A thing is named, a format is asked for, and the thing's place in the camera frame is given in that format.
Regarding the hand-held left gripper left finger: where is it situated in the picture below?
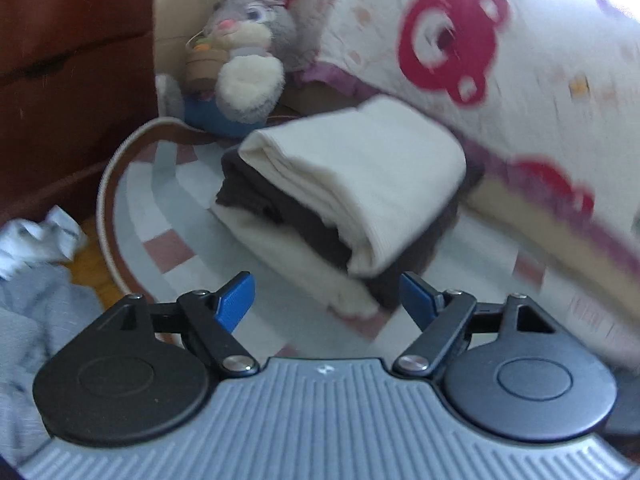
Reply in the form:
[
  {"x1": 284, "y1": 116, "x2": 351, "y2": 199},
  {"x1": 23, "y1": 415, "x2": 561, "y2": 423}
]
[{"x1": 95, "y1": 271, "x2": 260, "y2": 376}]

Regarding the white monster-patch baby top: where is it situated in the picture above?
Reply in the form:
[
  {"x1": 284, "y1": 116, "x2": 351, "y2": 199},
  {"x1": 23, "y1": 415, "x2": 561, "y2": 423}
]
[{"x1": 239, "y1": 95, "x2": 468, "y2": 278}]

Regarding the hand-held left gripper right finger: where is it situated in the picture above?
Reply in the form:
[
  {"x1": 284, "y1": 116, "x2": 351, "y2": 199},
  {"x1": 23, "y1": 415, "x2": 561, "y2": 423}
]
[{"x1": 392, "y1": 271, "x2": 556, "y2": 376}]

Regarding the cardboard box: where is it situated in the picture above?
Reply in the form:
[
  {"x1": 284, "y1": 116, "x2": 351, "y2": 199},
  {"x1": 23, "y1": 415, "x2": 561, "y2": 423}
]
[{"x1": 152, "y1": 0, "x2": 241, "y2": 81}]

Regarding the grey cloth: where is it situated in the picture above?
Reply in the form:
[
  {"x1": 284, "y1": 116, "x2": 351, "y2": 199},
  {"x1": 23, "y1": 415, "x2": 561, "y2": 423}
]
[{"x1": 0, "y1": 262, "x2": 108, "y2": 466}]

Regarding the white crumpled cloth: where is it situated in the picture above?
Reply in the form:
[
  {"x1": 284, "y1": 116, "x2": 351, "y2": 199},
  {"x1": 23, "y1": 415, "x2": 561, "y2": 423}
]
[{"x1": 0, "y1": 205, "x2": 88, "y2": 281}]

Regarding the grey rabbit plush toy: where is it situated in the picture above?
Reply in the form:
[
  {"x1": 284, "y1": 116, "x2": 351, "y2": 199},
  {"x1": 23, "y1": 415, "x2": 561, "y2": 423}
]
[{"x1": 157, "y1": 0, "x2": 321, "y2": 138}]

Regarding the dark brown ribbed garment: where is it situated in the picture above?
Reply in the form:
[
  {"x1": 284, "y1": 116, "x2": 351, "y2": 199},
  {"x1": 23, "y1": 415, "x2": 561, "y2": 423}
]
[{"x1": 215, "y1": 147, "x2": 461, "y2": 311}]

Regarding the white quilt with red bears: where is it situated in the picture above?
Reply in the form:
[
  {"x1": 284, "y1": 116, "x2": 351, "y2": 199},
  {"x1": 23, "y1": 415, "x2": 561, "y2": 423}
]
[{"x1": 300, "y1": 0, "x2": 640, "y2": 361}]

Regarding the brown wooden cabinet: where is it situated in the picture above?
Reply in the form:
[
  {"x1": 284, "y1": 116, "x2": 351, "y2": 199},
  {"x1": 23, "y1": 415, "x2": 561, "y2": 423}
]
[{"x1": 0, "y1": 0, "x2": 158, "y2": 221}]

